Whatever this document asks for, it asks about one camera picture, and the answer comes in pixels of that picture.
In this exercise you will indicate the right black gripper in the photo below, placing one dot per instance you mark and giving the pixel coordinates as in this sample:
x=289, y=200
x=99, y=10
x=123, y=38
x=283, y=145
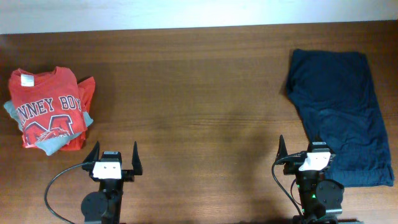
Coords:
x=293, y=167

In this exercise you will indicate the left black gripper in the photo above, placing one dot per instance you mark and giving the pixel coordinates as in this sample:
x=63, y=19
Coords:
x=137, y=170

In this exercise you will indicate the navy blue shorts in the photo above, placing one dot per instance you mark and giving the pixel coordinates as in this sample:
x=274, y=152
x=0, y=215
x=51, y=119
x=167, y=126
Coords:
x=333, y=92

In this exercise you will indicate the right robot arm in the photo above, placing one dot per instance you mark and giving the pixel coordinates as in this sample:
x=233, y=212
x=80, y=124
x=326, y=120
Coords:
x=320, y=198

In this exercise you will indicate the grey folded t-shirt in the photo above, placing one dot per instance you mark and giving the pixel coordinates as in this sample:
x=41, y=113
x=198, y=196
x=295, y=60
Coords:
x=58, y=136

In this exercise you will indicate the red printed t-shirt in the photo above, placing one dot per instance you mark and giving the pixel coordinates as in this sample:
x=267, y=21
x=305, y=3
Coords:
x=35, y=98

